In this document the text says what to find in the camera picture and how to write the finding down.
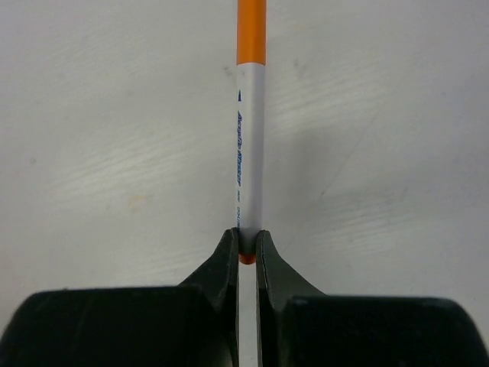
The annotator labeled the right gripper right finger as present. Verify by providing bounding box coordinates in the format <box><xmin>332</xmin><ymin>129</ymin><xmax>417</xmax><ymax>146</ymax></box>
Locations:
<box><xmin>256</xmin><ymin>231</ymin><xmax>488</xmax><ymax>366</ymax></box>

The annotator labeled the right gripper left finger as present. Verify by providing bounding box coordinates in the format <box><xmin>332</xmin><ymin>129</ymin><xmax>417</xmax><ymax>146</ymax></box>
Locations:
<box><xmin>1</xmin><ymin>229</ymin><xmax>238</xmax><ymax>366</ymax></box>

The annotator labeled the orange cap marker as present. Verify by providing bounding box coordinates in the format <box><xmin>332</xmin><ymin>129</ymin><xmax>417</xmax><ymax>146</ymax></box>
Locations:
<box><xmin>236</xmin><ymin>0</ymin><xmax>267</xmax><ymax>265</ymax></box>

